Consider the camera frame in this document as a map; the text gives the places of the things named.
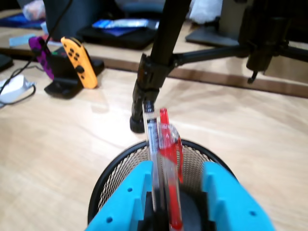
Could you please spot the orange game controller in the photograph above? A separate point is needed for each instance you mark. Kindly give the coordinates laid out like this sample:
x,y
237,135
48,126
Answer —
x,y
79,60

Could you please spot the clear stick pen black cap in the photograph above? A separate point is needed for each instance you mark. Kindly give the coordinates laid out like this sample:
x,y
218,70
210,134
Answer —
x,y
152,134

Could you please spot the light blue paper slip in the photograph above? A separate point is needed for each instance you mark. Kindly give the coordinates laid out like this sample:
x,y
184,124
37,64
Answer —
x,y
21,39

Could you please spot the black flat tray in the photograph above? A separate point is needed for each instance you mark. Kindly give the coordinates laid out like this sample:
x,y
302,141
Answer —
x,y
115,39

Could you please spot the grey monitor stand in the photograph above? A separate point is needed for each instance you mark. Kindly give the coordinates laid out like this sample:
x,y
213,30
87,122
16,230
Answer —
x,y
211,37

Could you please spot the black controller charging stand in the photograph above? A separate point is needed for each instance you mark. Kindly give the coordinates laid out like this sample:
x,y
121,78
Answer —
x,y
62,86

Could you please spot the red retractable gel pen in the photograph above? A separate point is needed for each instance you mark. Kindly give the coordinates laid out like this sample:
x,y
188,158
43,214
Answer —
x,y
173,154

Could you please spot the dark blue book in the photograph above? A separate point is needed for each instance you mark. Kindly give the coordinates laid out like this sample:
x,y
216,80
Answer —
x,y
19,21

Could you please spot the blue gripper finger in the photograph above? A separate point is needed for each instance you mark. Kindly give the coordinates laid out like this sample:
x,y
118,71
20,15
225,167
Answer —
x,y
122,204
235,204

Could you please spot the black mesh pen holder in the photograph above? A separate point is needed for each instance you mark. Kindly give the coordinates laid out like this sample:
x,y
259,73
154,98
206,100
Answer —
x,y
122,166

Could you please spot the black camera tripod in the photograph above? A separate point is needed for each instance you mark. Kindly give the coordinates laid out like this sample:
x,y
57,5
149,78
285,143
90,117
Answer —
x,y
166,36

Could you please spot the blue plastic packet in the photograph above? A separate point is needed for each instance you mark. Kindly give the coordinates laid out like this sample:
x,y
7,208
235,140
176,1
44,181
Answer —
x,y
125,24

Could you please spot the purple game controller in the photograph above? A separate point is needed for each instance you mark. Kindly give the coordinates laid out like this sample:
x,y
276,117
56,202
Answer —
x,y
42,55

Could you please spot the pink white plastic bag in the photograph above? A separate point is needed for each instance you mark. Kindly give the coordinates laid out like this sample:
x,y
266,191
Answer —
x,y
34,8

